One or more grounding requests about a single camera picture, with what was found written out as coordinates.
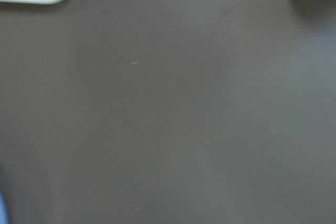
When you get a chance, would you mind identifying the blue plate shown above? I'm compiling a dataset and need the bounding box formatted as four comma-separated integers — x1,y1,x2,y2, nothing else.
0,194,9,224

